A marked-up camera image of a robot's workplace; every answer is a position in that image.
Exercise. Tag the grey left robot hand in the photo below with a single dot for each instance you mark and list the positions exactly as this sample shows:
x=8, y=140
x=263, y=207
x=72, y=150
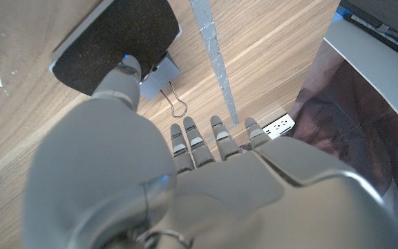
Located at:
x=219, y=207

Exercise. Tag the grey paper clamp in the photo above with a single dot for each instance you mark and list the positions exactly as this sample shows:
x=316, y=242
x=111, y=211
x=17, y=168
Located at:
x=161, y=77

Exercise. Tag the black felt board eraser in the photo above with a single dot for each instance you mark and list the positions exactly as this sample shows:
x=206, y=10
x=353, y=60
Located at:
x=116, y=34

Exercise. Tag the white power strip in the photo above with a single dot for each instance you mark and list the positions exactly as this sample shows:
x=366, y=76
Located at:
x=280, y=126

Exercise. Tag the grey tape outline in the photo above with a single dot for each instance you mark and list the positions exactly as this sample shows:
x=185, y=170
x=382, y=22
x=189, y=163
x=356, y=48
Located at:
x=216, y=58

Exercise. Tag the white partition panel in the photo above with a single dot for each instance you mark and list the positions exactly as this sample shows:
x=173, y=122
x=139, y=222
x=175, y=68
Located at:
x=375, y=65

